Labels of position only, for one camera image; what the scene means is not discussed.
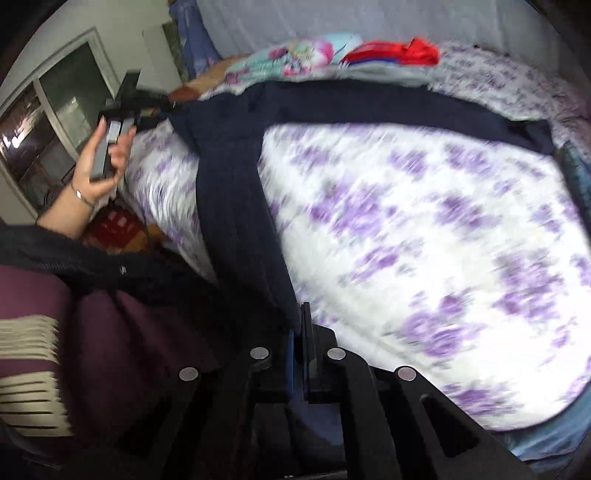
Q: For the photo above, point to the maroon striped garment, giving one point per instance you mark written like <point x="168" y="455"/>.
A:
<point x="77" y="360"/>

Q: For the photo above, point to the folded teal pink floral blanket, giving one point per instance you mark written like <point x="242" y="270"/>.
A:
<point x="294" y="58"/>

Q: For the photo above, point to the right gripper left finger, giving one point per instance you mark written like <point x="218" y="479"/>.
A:
<point x="273" y="368"/>

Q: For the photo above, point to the navy blue sweatpants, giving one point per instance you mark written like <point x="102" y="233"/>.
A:
<point x="226" y="132"/>

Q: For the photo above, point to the white lace curtain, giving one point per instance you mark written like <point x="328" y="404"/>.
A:
<point x="514" y="28"/>

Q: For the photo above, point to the purple floral bed sheet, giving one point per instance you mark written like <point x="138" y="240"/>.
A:
<point x="465" y="259"/>

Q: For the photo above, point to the person's left hand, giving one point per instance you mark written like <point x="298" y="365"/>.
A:
<point x="119" y="154"/>

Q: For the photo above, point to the brown orange pillow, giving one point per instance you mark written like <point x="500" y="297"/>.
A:
<point x="206" y="81"/>

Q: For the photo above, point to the window with white frame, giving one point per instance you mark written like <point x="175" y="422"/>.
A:
<point x="47" y="119"/>

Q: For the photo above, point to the red white blue garment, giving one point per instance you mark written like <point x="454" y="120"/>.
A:
<point x="417" y="52"/>

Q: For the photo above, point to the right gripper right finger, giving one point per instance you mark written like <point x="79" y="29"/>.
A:
<point x="325" y="364"/>

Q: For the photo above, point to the red patterned cloth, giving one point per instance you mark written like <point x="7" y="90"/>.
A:
<point x="117" y="230"/>

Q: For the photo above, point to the person's left forearm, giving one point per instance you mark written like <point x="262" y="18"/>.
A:
<point x="70" y="213"/>

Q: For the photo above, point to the folded grey garment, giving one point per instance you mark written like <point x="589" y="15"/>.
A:
<point x="381" y="72"/>

